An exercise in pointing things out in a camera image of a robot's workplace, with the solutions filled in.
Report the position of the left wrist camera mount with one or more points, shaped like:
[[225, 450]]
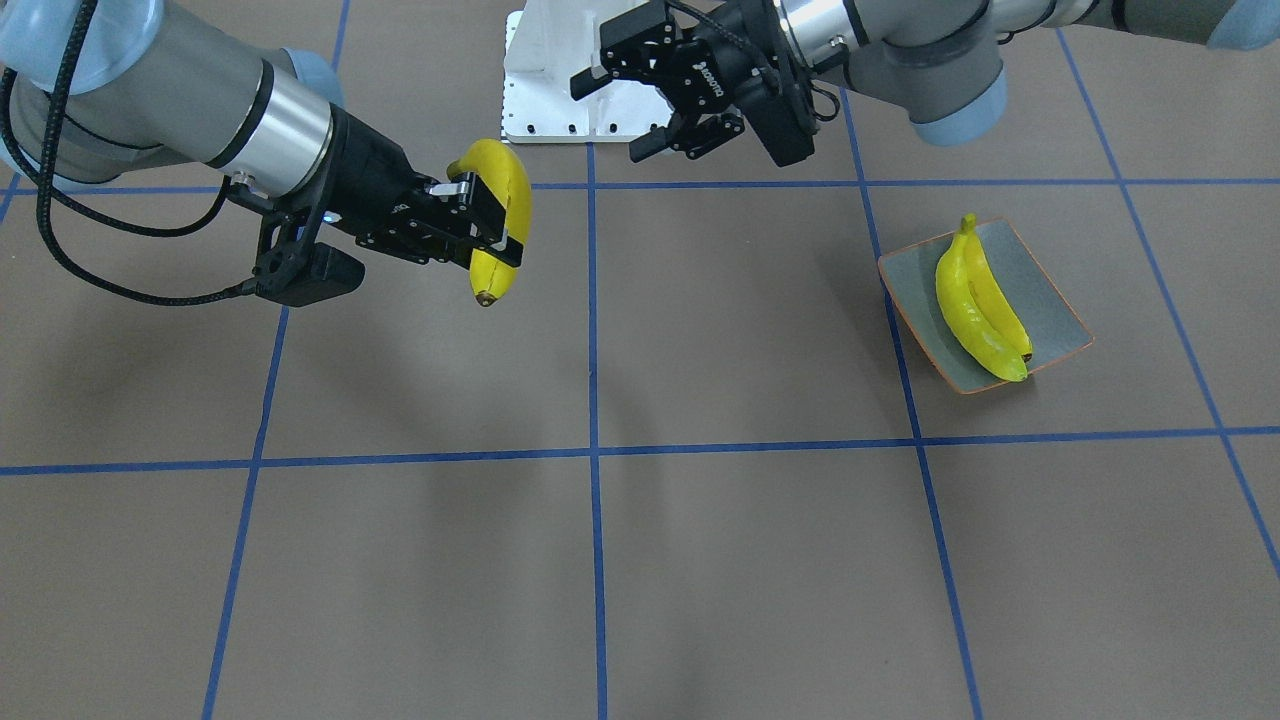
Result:
[[783, 106]]

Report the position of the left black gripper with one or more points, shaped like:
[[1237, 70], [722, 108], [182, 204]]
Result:
[[722, 62]]

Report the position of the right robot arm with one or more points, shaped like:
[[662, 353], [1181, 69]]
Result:
[[99, 90]]

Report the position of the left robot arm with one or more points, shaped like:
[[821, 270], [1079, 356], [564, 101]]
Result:
[[940, 61]]

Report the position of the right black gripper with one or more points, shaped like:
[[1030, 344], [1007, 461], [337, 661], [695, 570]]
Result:
[[368, 178]]

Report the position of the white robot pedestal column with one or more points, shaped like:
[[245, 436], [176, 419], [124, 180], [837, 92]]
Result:
[[556, 91]]

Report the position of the grey square plate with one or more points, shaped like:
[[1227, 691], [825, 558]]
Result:
[[1055, 330]]

